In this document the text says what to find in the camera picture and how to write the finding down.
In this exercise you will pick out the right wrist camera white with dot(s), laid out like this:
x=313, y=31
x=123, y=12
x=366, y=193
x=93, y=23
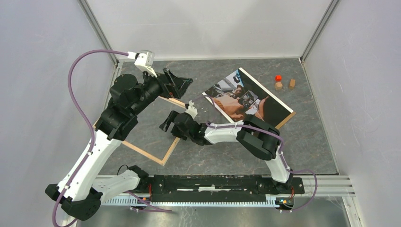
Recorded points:
x=191, y=109

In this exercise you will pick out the aluminium rail with comb strip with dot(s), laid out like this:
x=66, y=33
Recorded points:
x=325, y=186

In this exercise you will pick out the brown cardboard backing board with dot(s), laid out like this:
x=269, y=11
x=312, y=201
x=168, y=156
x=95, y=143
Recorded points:
x=285, y=120

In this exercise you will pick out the small wooden cube block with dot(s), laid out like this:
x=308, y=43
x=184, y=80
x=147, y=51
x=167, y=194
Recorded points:
x=278, y=85

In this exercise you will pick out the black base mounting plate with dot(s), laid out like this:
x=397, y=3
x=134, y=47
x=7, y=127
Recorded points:
x=213, y=188

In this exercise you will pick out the rectangular wooden block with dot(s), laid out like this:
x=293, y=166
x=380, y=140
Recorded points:
x=292, y=84

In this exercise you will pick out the red cube block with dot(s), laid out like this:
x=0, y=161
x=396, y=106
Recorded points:
x=278, y=78

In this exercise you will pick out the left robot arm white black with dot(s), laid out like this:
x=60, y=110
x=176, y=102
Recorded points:
x=78, y=194

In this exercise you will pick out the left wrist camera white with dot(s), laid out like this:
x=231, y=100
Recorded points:
x=143, y=60

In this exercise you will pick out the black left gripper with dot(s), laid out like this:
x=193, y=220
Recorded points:
x=177, y=87

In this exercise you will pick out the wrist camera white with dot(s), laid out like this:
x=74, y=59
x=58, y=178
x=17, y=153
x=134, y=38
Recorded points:
x=191, y=109
x=143, y=60

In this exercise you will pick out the light wooden picture frame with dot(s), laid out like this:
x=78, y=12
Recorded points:
x=147, y=143

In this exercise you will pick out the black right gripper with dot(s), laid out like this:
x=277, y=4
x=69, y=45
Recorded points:
x=165, y=125

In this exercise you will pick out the printed photo with white border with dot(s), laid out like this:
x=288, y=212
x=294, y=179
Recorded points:
x=239, y=94

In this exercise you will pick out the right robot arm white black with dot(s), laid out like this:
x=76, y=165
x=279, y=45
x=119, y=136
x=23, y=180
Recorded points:
x=258, y=137

